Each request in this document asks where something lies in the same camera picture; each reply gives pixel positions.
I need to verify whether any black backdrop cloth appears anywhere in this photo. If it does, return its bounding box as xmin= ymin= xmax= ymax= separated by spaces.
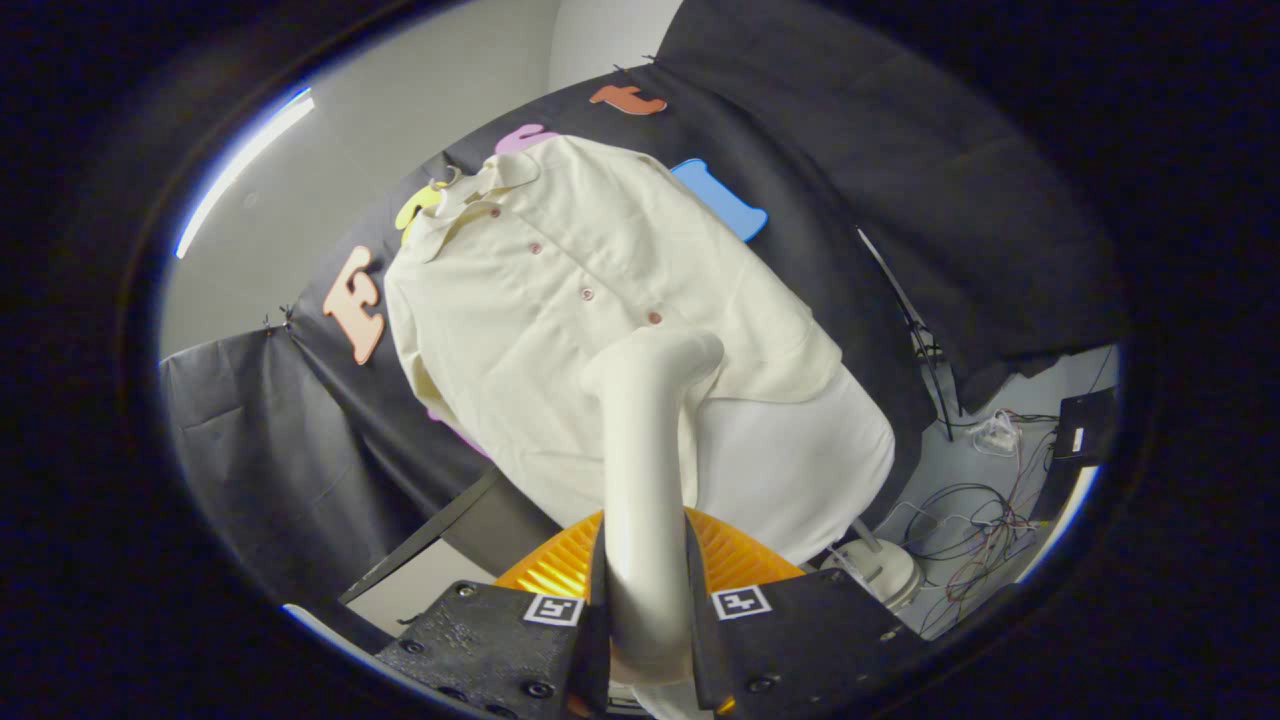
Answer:
xmin=160 ymin=0 xmax=1131 ymax=641

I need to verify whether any tangle of floor cables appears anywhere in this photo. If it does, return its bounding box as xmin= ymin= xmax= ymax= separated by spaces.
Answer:
xmin=895 ymin=410 xmax=1061 ymax=626

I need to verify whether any white cabinet with grey top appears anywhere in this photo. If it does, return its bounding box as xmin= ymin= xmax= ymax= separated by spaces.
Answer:
xmin=338 ymin=468 xmax=561 ymax=636

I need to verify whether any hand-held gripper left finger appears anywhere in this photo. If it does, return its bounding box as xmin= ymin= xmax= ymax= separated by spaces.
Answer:
xmin=375 ymin=510 xmax=611 ymax=720

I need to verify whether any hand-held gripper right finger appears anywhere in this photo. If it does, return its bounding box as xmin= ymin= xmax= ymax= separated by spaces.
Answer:
xmin=684 ymin=508 xmax=926 ymax=720

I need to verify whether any black backdrop stand pole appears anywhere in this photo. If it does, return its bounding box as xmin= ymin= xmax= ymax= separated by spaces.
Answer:
xmin=858 ymin=228 xmax=956 ymax=441

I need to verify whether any white garment steamer base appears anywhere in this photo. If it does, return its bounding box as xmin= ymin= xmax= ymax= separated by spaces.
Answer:
xmin=820 ymin=515 xmax=926 ymax=613

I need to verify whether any black box with white label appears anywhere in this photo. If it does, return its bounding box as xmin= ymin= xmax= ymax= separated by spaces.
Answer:
xmin=1030 ymin=388 xmax=1119 ymax=521

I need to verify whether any cream garment steamer head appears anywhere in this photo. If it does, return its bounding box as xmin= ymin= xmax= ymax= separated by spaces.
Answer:
xmin=580 ymin=330 xmax=725 ymax=686

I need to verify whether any cream button-up shirt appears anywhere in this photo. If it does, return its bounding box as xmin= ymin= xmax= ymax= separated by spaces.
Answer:
xmin=385 ymin=135 xmax=844 ymax=531

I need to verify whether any white steamer ironing board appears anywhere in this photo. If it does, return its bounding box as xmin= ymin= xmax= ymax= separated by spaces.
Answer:
xmin=690 ymin=365 xmax=896 ymax=566

